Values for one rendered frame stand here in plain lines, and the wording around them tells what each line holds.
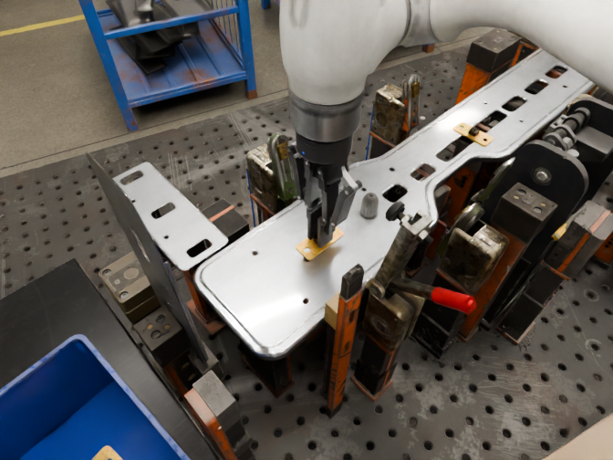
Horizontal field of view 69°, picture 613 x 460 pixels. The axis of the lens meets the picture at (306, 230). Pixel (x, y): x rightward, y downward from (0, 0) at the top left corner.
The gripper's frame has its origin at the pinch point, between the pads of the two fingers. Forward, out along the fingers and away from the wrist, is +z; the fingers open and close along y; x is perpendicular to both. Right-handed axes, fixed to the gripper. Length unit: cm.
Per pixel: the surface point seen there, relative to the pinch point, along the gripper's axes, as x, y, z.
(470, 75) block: -76, 18, 12
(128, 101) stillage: -37, 187, 88
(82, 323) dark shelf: 36.6, 12.3, 3.6
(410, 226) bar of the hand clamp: 1.2, -16.2, -15.0
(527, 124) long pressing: -59, -6, 6
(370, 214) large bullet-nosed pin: -11.7, -1.3, 5.1
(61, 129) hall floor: -4, 217, 107
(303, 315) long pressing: 10.8, -7.6, 6.5
